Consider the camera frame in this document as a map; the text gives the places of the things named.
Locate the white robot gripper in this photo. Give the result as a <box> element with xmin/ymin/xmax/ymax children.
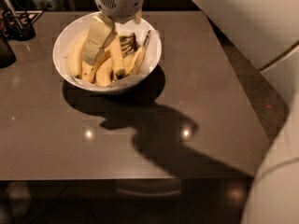
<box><xmin>82</xmin><ymin>0</ymin><xmax>144</xmax><ymax>65</ymax></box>

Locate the single yellow banana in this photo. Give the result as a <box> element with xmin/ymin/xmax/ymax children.
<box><xmin>110</xmin><ymin>36</ymin><xmax>125</xmax><ymax>77</ymax></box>

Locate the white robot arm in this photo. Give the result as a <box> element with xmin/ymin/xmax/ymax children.
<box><xmin>81</xmin><ymin>0</ymin><xmax>299</xmax><ymax>224</ymax></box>

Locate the white ceramic bowl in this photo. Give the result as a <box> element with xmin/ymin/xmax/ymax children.
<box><xmin>51</xmin><ymin>10</ymin><xmax>163</xmax><ymax>95</ymax></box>

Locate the right yellow banana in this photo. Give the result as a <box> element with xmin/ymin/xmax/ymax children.
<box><xmin>124</xmin><ymin>31</ymin><xmax>151</xmax><ymax>76</ymax></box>

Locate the white paper bowl liner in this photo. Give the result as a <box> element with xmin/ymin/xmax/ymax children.
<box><xmin>61</xmin><ymin>28</ymin><xmax>161</xmax><ymax>91</ymax></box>

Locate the lower bunch yellow banana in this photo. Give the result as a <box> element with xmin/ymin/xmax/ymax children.
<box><xmin>95</xmin><ymin>58</ymin><xmax>113</xmax><ymax>87</ymax></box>

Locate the bunch yellow banana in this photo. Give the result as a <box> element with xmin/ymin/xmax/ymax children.
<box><xmin>81</xmin><ymin>49</ymin><xmax>110</xmax><ymax>83</ymax></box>
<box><xmin>95</xmin><ymin>58</ymin><xmax>113</xmax><ymax>87</ymax></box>

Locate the middle bunch yellow banana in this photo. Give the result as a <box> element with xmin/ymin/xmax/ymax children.
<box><xmin>81</xmin><ymin>49</ymin><xmax>110</xmax><ymax>83</ymax></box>

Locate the far left yellow banana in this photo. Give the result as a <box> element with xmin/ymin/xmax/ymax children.
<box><xmin>67</xmin><ymin>31</ymin><xmax>88</xmax><ymax>77</ymax></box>

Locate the dark glass jar with utensils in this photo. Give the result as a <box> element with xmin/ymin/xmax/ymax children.
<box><xmin>3</xmin><ymin>0</ymin><xmax>36</xmax><ymax>41</ymax></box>

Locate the dark round container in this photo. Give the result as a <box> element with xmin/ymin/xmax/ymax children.
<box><xmin>0</xmin><ymin>32</ymin><xmax>16</xmax><ymax>68</ymax></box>

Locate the metal drawer handle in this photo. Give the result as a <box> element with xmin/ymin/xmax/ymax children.
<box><xmin>116</xmin><ymin>179</ymin><xmax>181</xmax><ymax>198</ymax></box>

